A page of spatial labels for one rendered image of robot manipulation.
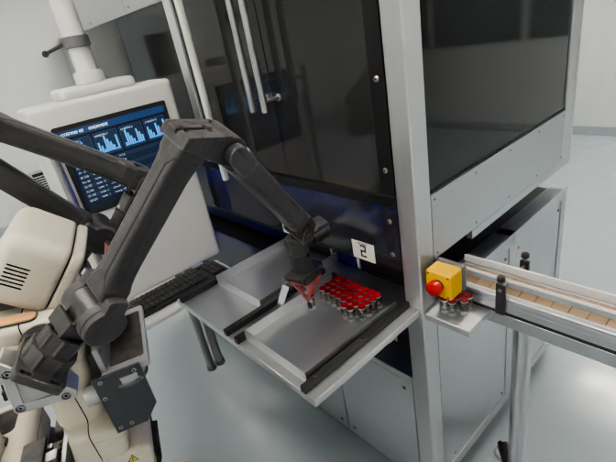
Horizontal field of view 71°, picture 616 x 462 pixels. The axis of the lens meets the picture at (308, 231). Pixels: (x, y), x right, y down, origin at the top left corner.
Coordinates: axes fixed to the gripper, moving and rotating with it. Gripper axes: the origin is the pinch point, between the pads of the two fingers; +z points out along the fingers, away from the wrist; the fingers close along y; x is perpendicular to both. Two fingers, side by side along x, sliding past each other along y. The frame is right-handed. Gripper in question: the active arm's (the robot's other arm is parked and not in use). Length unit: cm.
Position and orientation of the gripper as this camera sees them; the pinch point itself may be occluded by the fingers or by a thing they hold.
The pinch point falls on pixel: (309, 295)
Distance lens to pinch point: 124.0
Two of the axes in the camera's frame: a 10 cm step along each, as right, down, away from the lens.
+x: -8.2, -1.0, 5.7
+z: 1.9, 8.8, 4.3
